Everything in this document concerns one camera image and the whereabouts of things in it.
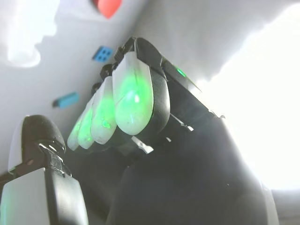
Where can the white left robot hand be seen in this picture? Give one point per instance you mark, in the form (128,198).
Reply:
(187,168)

